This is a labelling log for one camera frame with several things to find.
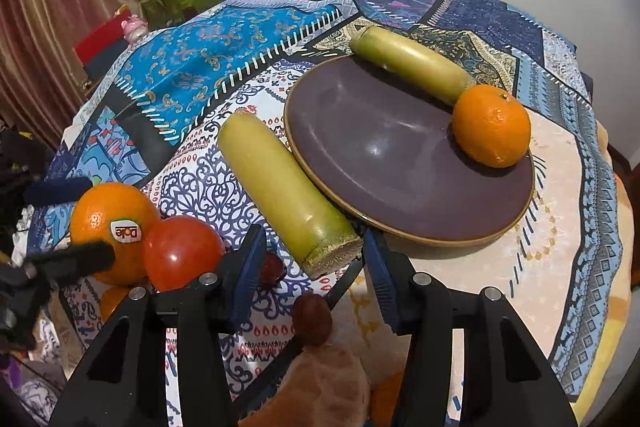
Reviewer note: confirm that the blue patchwork tablecloth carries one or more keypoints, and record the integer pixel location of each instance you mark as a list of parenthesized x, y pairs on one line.
[(210, 47)]

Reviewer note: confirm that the brown fruit bowl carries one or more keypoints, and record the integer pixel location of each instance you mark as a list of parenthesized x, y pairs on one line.
[(400, 157)]

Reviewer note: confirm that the red apple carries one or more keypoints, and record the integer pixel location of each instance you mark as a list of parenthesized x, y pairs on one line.
[(180, 252)]

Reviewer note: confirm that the peeled pomelo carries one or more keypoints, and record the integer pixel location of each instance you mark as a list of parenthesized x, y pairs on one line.
[(320, 387)]

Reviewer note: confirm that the yellow-green pear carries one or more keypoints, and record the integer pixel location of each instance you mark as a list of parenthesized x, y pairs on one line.
[(280, 187)]

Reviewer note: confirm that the dark red jujube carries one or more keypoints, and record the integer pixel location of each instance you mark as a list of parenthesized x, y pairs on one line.
[(271, 271), (312, 319)]

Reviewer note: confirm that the pink plush toy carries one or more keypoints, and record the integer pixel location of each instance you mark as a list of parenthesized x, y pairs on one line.
[(133, 28)]

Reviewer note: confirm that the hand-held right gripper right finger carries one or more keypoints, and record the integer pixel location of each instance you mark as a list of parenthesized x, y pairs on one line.
[(379, 277)]

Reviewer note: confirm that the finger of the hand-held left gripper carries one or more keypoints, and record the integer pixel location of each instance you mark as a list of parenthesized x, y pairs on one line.
[(57, 193), (75, 258)]

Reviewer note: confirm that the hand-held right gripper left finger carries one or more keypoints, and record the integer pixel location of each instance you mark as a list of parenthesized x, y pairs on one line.
[(251, 259)]

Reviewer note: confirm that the red flat box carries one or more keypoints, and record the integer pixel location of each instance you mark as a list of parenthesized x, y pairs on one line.
[(102, 37)]

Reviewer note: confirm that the dark grey box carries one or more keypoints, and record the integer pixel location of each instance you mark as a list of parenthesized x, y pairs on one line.
[(107, 59)]

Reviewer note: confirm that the brown striped curtain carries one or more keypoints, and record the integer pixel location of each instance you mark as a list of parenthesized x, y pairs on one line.
[(50, 7)]

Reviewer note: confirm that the large orange with sticker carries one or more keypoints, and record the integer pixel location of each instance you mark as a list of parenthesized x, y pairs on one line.
[(97, 217)]

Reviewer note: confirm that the small orange mandarin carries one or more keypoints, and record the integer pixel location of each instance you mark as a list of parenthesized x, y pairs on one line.
[(113, 303), (386, 399)]

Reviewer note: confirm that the yellow-green sugarcane piece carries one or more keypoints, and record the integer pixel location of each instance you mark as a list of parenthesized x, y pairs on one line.
[(415, 59)]

